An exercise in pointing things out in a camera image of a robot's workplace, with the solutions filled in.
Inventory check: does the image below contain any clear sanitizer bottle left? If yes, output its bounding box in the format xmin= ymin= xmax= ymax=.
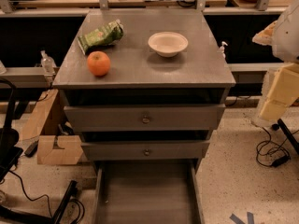
xmin=40 ymin=50 xmax=56 ymax=74

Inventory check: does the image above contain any orange fruit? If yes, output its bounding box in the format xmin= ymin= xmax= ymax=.
xmin=87 ymin=51 xmax=110 ymax=77

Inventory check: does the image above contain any black floor cable left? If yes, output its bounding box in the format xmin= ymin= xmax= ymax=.
xmin=0 ymin=170 xmax=86 ymax=224

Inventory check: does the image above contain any white pump bottle right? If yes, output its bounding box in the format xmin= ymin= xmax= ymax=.
xmin=219 ymin=41 xmax=228 ymax=58

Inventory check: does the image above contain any grey drawer cabinet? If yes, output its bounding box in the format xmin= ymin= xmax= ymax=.
xmin=51 ymin=8 xmax=236 ymax=170

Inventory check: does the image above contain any green snack bag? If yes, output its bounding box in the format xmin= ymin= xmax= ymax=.
xmin=78 ymin=20 xmax=123 ymax=54

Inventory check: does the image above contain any black power brick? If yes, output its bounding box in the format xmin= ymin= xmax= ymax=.
xmin=24 ymin=141 xmax=38 ymax=157

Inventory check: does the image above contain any black cable with adapter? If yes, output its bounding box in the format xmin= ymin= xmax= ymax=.
xmin=255 ymin=126 xmax=299 ymax=169

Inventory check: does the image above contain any white bowl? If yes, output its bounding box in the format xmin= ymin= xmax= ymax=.
xmin=148 ymin=32 xmax=189 ymax=58

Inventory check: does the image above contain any grey open bottom drawer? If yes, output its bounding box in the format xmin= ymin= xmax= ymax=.
xmin=92 ymin=160 xmax=204 ymax=224

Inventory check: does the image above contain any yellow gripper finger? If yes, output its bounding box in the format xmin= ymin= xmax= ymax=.
xmin=252 ymin=21 xmax=277 ymax=46
xmin=260 ymin=63 xmax=299 ymax=121

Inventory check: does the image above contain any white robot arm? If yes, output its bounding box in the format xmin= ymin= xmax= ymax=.
xmin=252 ymin=0 xmax=299 ymax=120

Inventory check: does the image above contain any wooden block piece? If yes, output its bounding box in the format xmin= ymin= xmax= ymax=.
xmin=37 ymin=135 xmax=83 ymax=165

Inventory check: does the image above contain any black chair base left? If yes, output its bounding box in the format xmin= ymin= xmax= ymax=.
xmin=0 ymin=78 xmax=23 ymax=181

